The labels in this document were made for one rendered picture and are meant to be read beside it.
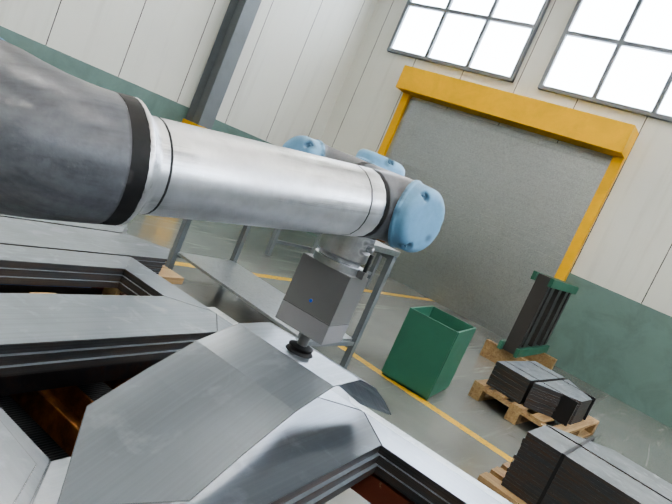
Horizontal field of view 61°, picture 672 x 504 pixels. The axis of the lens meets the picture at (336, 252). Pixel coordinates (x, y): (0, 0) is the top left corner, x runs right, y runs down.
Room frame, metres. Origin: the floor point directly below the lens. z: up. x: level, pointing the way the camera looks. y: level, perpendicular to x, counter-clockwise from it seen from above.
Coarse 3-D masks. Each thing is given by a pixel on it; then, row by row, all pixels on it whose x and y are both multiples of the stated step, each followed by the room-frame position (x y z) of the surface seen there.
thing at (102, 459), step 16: (96, 416) 0.61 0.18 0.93; (80, 432) 0.58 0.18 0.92; (96, 432) 0.59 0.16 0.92; (112, 432) 0.59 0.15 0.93; (80, 448) 0.57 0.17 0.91; (96, 448) 0.57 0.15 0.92; (112, 448) 0.57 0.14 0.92; (128, 448) 0.57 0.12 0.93; (80, 464) 0.55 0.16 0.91; (96, 464) 0.55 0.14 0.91; (112, 464) 0.56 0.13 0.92; (128, 464) 0.56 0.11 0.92; (144, 464) 0.56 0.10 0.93; (80, 480) 0.53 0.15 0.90; (96, 480) 0.54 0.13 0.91; (112, 480) 0.54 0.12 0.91; (128, 480) 0.54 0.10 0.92; (144, 480) 0.54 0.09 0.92; (160, 480) 0.55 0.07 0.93; (96, 496) 0.52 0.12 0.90; (112, 496) 0.52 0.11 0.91; (128, 496) 0.53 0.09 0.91; (144, 496) 0.53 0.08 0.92; (160, 496) 0.53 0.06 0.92; (176, 496) 0.53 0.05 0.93
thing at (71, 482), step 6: (66, 474) 0.54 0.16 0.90; (72, 474) 0.54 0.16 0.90; (66, 480) 0.53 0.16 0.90; (72, 480) 0.53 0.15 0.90; (78, 480) 0.53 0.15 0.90; (66, 486) 0.53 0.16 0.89; (72, 486) 0.53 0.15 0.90; (78, 486) 0.53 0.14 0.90; (84, 486) 0.53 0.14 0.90; (60, 492) 0.52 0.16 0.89; (66, 492) 0.52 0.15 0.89; (72, 492) 0.52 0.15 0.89; (78, 492) 0.52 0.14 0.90; (84, 492) 0.52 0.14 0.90; (90, 492) 0.52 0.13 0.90; (60, 498) 0.51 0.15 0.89; (66, 498) 0.52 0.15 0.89; (72, 498) 0.52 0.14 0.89; (78, 498) 0.52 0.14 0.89; (84, 498) 0.52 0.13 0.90; (90, 498) 0.52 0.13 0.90; (96, 498) 0.52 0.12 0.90
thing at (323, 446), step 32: (128, 288) 1.34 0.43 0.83; (0, 352) 0.80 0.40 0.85; (32, 352) 0.84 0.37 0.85; (64, 352) 0.88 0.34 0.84; (96, 352) 0.94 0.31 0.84; (128, 352) 1.00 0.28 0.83; (160, 352) 1.07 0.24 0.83; (0, 416) 0.64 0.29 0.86; (320, 416) 1.02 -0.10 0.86; (352, 416) 1.08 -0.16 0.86; (32, 448) 0.61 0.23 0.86; (256, 448) 0.81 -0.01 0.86; (288, 448) 0.85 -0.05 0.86; (320, 448) 0.90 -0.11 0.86; (352, 448) 0.95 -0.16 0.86; (384, 448) 1.00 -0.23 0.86; (32, 480) 0.56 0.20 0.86; (224, 480) 0.70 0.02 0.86; (256, 480) 0.73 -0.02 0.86; (288, 480) 0.77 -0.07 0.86; (320, 480) 0.82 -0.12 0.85; (352, 480) 0.90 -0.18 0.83; (384, 480) 0.98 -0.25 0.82; (416, 480) 0.97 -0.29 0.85
